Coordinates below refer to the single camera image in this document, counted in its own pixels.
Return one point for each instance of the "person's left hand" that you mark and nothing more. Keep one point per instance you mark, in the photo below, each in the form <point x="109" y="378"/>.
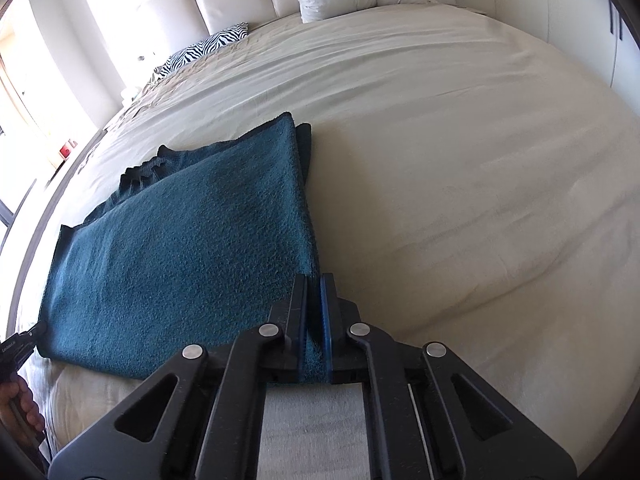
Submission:
<point x="22" y="405"/>

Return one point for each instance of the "small red box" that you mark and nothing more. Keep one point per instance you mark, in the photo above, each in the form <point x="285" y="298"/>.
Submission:
<point x="67" y="149"/>

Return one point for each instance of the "white wardrobe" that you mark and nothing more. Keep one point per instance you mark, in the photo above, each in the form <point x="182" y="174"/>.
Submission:
<point x="550" y="5"/>

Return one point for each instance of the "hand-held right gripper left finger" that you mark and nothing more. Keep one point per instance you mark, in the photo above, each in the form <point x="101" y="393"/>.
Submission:
<point x="300" y="315"/>

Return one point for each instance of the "dark teal knit sweater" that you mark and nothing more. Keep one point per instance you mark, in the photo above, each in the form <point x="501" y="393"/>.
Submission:
<point x="175" y="260"/>

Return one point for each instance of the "zebra print pillow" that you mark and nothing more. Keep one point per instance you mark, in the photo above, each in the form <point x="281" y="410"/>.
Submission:
<point x="205" y="47"/>

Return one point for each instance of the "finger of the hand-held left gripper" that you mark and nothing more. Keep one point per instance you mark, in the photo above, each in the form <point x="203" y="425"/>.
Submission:
<point x="37" y="331"/>

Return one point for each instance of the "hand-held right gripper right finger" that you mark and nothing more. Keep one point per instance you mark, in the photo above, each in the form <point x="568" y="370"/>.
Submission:
<point x="327" y="315"/>

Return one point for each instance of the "bed with beige sheet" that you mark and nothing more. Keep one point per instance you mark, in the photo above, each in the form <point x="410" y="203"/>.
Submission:
<point x="450" y="210"/>

